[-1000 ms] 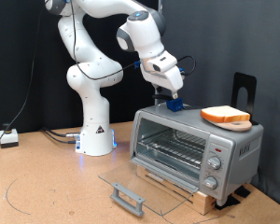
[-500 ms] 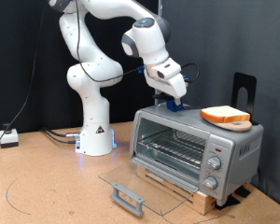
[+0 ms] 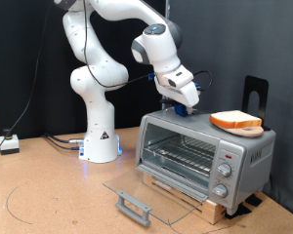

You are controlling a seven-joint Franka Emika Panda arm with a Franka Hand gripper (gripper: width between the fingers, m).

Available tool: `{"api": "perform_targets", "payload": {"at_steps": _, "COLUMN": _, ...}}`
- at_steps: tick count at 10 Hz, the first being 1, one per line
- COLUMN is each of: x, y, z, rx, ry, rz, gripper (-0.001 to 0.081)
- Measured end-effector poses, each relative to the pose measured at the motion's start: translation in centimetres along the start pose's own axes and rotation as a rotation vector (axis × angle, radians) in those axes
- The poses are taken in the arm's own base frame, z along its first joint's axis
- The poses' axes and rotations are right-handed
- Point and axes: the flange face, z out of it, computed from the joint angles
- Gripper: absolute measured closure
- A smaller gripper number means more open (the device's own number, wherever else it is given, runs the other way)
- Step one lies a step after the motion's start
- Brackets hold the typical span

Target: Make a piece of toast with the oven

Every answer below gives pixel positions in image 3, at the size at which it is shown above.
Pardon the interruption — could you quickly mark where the emergency stop button box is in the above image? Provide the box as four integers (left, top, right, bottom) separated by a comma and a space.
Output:
0, 128, 21, 155

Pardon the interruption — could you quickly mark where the silver toaster oven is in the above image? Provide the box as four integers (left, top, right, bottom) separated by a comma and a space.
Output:
135, 105, 277, 216

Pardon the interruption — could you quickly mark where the round wooden cutting board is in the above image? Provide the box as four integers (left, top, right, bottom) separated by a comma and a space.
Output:
214, 122, 265, 138

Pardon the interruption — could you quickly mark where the glass oven door with handle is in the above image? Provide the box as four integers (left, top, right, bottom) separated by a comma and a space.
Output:
102, 162, 209, 227

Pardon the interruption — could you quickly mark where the vertical aluminium pole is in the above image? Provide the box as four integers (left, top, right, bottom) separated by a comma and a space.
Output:
161, 0, 171, 110

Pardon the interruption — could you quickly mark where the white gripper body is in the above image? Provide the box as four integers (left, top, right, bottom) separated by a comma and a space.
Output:
153, 64, 201, 109

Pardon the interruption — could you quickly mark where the white bread slice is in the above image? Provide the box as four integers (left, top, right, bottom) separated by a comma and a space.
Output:
209, 110, 263, 129

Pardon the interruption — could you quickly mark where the silver oven timer knob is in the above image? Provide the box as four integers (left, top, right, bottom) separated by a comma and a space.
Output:
212, 183, 229, 199

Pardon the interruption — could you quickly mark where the black cable with silver connector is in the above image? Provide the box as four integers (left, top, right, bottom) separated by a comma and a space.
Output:
42, 132, 86, 144

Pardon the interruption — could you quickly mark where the slotted wooden block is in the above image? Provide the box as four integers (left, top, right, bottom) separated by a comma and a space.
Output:
143, 172, 228, 225

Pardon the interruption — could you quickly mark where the wire oven rack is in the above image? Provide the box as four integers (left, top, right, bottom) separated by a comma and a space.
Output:
143, 135, 218, 176

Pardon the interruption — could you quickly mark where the black metal bookend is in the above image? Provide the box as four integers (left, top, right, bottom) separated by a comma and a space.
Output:
241, 75, 272, 132

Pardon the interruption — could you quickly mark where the grey backdrop curtain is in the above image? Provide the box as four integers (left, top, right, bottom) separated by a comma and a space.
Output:
165, 0, 293, 222

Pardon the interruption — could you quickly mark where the black spatula with blue grip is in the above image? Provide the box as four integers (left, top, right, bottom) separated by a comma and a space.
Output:
159, 97, 213, 117

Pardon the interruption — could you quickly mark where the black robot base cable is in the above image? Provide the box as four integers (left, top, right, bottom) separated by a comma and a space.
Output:
46, 136, 82, 151

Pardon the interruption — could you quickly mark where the black backdrop curtain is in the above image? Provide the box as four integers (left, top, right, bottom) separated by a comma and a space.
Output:
0, 0, 167, 141

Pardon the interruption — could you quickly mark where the silver oven temperature knob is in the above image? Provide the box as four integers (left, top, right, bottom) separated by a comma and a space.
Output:
217, 162, 232, 178

